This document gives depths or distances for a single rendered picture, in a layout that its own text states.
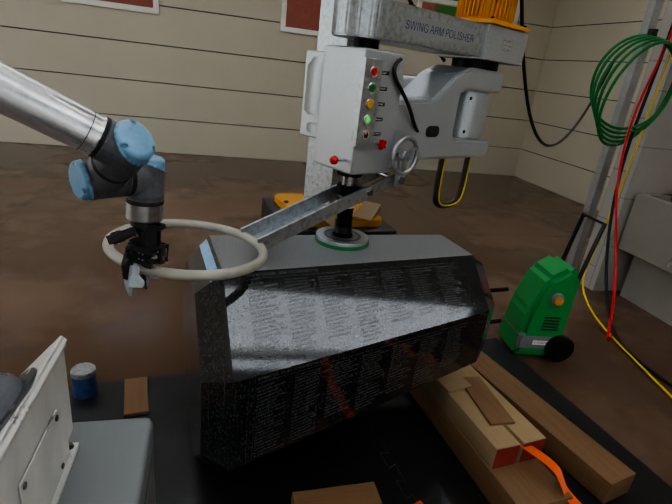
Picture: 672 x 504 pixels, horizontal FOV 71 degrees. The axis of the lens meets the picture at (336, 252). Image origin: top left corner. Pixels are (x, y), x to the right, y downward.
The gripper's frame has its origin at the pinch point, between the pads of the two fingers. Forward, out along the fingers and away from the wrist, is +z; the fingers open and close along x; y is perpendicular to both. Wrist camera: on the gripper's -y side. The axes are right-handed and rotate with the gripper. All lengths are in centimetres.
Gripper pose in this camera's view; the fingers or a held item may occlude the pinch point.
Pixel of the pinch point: (136, 287)
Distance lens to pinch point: 140.2
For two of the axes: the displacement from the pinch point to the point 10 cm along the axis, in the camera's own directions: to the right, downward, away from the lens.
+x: 3.3, -2.7, 9.1
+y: 9.3, 2.5, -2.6
